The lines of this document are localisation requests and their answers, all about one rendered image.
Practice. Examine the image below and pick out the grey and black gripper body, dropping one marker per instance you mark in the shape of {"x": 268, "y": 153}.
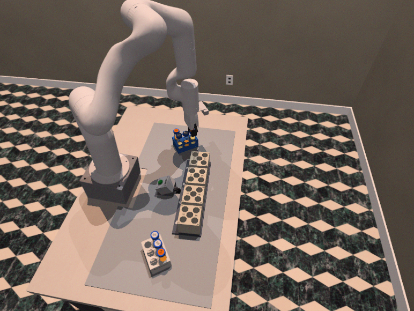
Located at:
{"x": 191, "y": 119}

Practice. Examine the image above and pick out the grey tube rack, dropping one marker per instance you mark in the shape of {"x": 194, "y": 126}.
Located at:
{"x": 151, "y": 255}

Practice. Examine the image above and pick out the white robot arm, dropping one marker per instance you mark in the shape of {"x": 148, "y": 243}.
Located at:
{"x": 150, "y": 23}

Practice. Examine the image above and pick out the grey bench mat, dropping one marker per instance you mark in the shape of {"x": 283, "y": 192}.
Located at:
{"x": 121, "y": 264}

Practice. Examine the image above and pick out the blue tube rack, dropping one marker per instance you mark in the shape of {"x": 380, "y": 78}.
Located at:
{"x": 185, "y": 148}

